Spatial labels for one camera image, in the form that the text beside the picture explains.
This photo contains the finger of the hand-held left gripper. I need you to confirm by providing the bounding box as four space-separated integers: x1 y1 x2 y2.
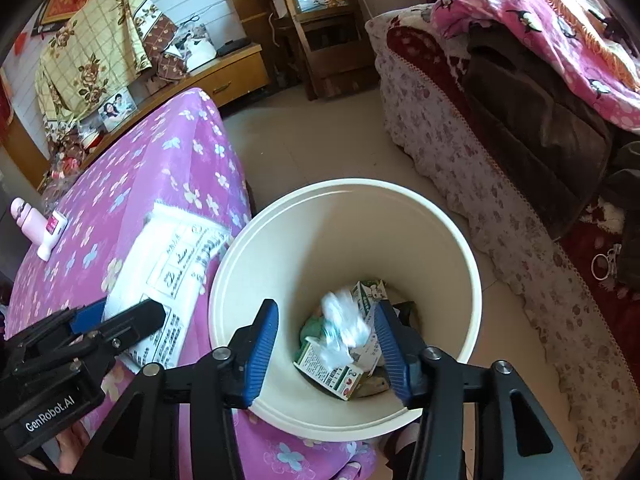
75 299 167 376
4 297 108 361

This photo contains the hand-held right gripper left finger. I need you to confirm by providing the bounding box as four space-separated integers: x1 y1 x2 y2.
87 299 279 480

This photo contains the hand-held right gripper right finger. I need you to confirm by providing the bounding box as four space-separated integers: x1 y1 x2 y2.
372 300 583 480

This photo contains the white tissue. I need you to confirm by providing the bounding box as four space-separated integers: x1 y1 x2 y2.
320 287 373 366

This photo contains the white medicine box rainbow print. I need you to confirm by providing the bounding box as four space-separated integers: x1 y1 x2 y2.
291 336 366 402

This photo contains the white torn wrapper bag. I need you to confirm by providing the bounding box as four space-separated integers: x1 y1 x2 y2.
102 201 232 368

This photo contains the cream plastic bin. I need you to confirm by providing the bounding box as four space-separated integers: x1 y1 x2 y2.
207 178 482 443

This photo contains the beige crumpled wrapper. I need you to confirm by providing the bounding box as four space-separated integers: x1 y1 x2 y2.
357 375 388 398

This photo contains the teal plastic bag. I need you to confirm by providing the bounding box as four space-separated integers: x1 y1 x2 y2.
299 312 331 348

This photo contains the white pill bottle pink label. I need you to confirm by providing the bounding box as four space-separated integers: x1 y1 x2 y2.
37 211 67 262

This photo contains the pink thermos bottle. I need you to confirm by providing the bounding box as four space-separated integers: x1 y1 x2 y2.
11 197 48 243

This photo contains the clear plastic bag pile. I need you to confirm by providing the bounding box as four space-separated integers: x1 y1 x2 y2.
42 125 101 193

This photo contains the pink floral tablecloth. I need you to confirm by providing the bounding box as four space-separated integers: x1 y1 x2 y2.
5 87 378 480

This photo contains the bed with floral skirt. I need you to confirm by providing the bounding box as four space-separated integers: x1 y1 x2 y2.
365 2 640 476

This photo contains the yellow floral cloth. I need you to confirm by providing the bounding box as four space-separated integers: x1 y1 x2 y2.
35 0 153 126

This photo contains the wooden cabinet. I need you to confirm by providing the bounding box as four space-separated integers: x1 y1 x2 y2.
5 42 271 191

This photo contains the brown blanket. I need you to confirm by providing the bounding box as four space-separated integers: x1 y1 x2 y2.
460 25 616 241

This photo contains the brown floral cloth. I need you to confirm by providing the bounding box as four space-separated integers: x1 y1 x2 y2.
142 10 193 83

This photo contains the dark garment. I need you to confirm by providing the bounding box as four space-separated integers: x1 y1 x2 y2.
605 140 640 286

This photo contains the wooden chair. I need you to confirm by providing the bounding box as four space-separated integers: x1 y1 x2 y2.
255 0 381 101

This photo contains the red plush blanket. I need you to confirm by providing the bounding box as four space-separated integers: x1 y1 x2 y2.
385 10 640 351

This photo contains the pink printed blanket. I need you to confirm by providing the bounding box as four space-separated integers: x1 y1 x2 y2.
431 0 640 133

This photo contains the photo frame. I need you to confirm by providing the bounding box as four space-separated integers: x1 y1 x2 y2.
97 87 137 132

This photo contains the metal key ring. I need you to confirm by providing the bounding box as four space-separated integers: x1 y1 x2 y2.
591 245 623 281

